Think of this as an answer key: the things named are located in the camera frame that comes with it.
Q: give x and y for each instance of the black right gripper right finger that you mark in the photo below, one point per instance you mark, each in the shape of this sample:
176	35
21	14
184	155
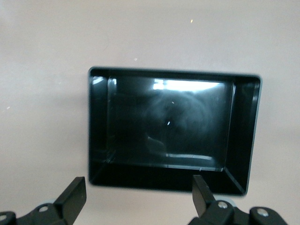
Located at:
204	204

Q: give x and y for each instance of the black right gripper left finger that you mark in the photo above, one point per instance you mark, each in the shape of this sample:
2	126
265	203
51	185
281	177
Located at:
68	201

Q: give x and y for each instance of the black plastic box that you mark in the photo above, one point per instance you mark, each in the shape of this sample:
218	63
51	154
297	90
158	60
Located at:
168	131

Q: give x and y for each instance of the brown table mat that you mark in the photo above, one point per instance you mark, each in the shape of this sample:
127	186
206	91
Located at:
47	70

